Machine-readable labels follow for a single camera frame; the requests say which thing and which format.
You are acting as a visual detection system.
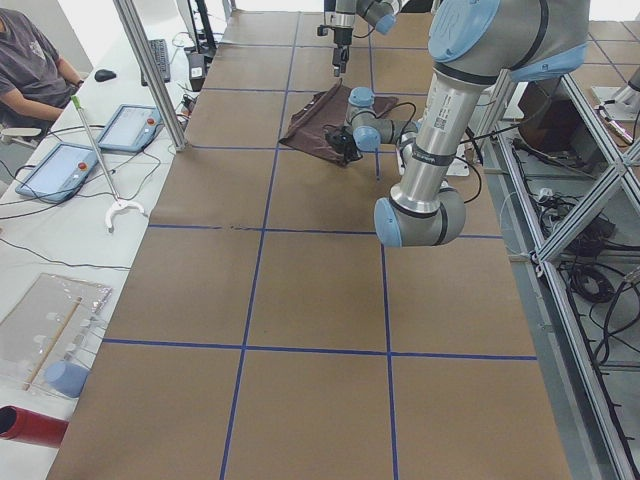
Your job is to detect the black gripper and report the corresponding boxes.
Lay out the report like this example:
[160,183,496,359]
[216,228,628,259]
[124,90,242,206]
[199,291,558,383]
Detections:
[322,125,361,166]
[316,24,353,77]

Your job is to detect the dark brown t-shirt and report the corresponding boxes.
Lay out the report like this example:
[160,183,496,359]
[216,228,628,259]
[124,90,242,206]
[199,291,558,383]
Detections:
[279,82,415,166]

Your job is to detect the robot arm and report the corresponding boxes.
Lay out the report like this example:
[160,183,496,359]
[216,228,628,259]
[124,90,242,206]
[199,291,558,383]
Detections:
[316,0,405,77]
[325,0,590,247]

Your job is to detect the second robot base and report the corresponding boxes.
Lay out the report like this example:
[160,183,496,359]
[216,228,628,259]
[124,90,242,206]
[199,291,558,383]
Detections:
[591,70,639,122]

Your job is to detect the black keyboard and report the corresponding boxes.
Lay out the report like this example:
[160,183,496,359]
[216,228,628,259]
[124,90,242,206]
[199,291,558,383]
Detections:
[148,39,171,83]

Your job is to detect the upper teach pendant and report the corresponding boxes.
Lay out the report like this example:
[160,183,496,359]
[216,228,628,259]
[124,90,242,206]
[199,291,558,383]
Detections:
[97,104,162,153]

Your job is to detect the teach pendant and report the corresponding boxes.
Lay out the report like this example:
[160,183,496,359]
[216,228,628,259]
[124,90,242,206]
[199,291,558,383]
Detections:
[15,143,98,204]
[97,104,162,153]

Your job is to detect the black computer mouse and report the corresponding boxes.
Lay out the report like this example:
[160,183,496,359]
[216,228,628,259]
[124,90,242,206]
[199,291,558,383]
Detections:
[94,69,117,83]

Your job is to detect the lower teach pendant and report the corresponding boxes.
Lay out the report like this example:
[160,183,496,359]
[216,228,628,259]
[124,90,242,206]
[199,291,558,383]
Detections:
[15,143,98,204]

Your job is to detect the seated person grey shirt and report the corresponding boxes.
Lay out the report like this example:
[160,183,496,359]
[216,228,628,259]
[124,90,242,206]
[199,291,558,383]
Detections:
[1,8,84,130]

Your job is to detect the wooden stick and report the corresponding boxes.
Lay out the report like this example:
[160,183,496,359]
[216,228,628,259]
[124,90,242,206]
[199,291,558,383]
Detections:
[23,296,82,391]

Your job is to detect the red cylinder tube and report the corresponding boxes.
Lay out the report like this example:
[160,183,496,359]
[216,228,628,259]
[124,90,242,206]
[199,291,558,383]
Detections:
[1,405,68,448]

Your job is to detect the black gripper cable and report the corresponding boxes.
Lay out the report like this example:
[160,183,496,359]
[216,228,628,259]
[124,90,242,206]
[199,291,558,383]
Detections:
[369,102,481,206]

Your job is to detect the aluminium frame post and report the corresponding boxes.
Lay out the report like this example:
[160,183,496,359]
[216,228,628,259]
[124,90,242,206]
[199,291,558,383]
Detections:
[113,0,187,152]

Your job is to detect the brown box behind frame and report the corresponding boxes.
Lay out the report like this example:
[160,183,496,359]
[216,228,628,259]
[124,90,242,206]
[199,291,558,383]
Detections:
[518,80,581,153]

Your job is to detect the aluminium frame cage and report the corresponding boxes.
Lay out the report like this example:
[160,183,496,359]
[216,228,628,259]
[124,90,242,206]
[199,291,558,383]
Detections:
[487,76,639,479]

